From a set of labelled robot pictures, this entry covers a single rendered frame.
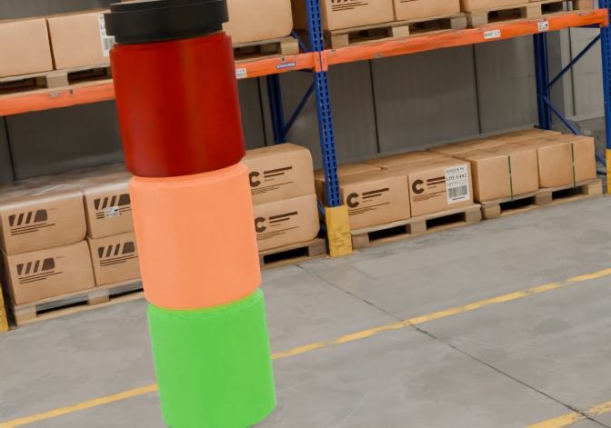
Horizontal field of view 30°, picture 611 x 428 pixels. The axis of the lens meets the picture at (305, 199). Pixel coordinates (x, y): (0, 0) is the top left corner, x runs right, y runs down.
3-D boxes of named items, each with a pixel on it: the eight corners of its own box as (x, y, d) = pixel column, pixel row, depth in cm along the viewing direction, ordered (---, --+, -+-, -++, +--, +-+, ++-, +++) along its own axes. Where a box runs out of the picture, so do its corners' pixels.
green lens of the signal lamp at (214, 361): (188, 447, 46) (170, 323, 45) (146, 411, 51) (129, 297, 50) (296, 413, 49) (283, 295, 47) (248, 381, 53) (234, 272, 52)
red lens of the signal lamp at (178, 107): (150, 184, 44) (131, 47, 43) (110, 169, 48) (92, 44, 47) (266, 161, 46) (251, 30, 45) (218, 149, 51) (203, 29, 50)
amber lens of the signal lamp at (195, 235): (169, 319, 45) (151, 189, 44) (129, 293, 50) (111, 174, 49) (282, 291, 47) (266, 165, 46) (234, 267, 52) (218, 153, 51)
